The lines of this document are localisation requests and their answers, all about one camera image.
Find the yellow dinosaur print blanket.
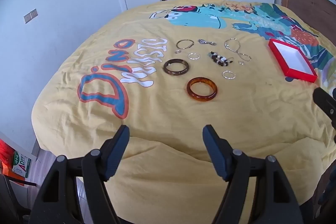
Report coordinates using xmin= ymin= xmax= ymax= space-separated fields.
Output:
xmin=31 ymin=0 xmax=336 ymax=224

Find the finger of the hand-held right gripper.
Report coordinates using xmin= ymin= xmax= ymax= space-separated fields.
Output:
xmin=312 ymin=86 xmax=336 ymax=123

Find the wall light switch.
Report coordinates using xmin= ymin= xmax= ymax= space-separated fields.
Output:
xmin=23 ymin=8 xmax=38 ymax=24

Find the dark brown bangle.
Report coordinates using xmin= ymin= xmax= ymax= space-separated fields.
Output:
xmin=163 ymin=58 xmax=190 ymax=77

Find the orange box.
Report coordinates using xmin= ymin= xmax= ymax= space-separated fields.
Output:
xmin=0 ymin=160 xmax=26 ymax=183

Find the white green carton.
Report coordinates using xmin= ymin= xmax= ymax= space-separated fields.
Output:
xmin=12 ymin=151 xmax=32 ymax=179

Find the amber bangle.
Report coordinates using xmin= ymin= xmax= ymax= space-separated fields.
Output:
xmin=186 ymin=77 xmax=218 ymax=102

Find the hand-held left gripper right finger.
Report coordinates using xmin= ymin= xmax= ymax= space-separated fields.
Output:
xmin=202 ymin=124 xmax=303 ymax=224

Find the silver watch piece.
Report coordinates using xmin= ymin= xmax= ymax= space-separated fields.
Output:
xmin=198 ymin=39 xmax=217 ymax=47

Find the black white beaded bracelet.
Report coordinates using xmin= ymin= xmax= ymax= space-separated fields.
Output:
xmin=208 ymin=50 xmax=234 ymax=67

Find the red jewelry box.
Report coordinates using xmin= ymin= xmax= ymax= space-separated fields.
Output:
xmin=268 ymin=39 xmax=318 ymax=83

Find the wooden headboard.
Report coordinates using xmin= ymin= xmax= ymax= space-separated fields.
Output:
xmin=282 ymin=0 xmax=336 ymax=33

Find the gold chain necklace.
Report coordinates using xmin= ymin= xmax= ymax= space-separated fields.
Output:
xmin=224 ymin=38 xmax=252 ymax=62

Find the thin gold bangle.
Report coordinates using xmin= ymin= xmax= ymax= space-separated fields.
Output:
xmin=176 ymin=39 xmax=194 ymax=50

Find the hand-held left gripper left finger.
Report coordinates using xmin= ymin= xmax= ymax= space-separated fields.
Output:
xmin=31 ymin=124 xmax=130 ymax=224

